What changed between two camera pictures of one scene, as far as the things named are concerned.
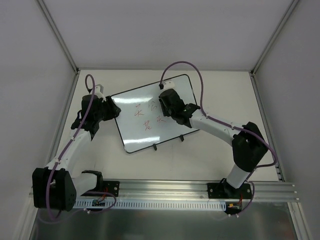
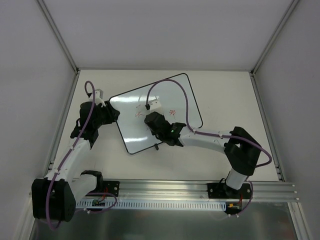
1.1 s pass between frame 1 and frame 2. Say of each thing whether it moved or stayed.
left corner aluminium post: stayed
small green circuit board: stayed
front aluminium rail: stayed
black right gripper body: moved
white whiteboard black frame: stayed
